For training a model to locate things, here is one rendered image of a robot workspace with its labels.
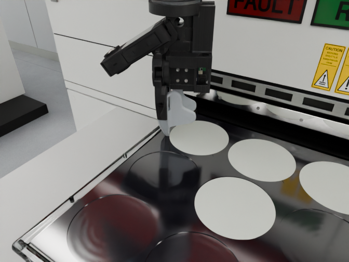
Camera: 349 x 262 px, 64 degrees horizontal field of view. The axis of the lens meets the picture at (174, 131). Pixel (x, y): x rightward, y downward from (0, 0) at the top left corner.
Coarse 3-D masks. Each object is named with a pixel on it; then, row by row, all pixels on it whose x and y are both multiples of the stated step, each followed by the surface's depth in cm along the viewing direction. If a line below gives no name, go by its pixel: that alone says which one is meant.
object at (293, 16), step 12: (240, 0) 44; (252, 0) 43; (264, 0) 42; (276, 0) 41; (288, 0) 40; (300, 0) 40; (240, 12) 45; (252, 12) 44; (264, 12) 43; (276, 12) 42; (288, 12) 41; (300, 12) 40
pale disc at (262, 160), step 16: (240, 144) 46; (256, 144) 46; (272, 144) 46; (240, 160) 43; (256, 160) 43; (272, 160) 43; (288, 160) 43; (256, 176) 40; (272, 176) 40; (288, 176) 40
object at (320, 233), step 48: (288, 144) 46; (96, 192) 37; (144, 192) 38; (192, 192) 37; (288, 192) 37; (48, 240) 32; (96, 240) 32; (144, 240) 32; (192, 240) 32; (240, 240) 32; (288, 240) 32; (336, 240) 32
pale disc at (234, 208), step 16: (208, 192) 38; (224, 192) 38; (240, 192) 38; (256, 192) 38; (208, 208) 35; (224, 208) 35; (240, 208) 35; (256, 208) 35; (272, 208) 35; (208, 224) 33; (224, 224) 33; (240, 224) 33; (256, 224) 33; (272, 224) 33
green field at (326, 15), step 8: (320, 0) 38; (328, 0) 38; (336, 0) 37; (344, 0) 37; (320, 8) 39; (328, 8) 38; (336, 8) 38; (344, 8) 37; (320, 16) 39; (328, 16) 39; (336, 16) 38; (344, 16) 38; (336, 24) 39; (344, 24) 38
